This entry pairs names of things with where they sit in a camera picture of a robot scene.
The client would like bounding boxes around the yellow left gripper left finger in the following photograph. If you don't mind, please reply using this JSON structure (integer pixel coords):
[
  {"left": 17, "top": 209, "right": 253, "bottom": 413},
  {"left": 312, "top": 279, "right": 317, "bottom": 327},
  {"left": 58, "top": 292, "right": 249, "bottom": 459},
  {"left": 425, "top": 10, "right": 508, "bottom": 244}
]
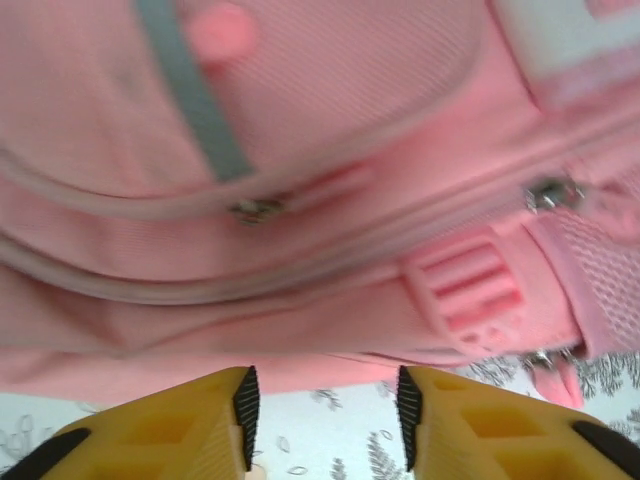
[{"left": 0, "top": 365, "right": 261, "bottom": 480}]

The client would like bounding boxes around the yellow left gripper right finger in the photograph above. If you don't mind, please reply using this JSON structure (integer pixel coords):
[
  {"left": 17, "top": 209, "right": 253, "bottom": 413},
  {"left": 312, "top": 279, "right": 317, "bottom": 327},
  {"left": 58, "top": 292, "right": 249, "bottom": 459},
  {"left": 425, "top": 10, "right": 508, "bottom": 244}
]
[{"left": 397, "top": 365, "right": 640, "bottom": 480}]

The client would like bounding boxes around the pink student backpack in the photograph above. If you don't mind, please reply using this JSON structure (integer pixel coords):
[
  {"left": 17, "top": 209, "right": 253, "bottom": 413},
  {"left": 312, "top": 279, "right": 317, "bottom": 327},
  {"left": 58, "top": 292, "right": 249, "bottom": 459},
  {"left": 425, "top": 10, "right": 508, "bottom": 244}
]
[{"left": 0, "top": 0, "right": 640, "bottom": 409}]

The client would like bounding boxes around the floral table cover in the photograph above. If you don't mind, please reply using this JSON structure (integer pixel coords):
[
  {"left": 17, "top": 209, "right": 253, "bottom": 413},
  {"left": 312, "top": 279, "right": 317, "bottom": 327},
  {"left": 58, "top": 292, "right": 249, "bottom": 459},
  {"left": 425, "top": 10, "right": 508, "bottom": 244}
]
[{"left": 0, "top": 349, "right": 640, "bottom": 480}]

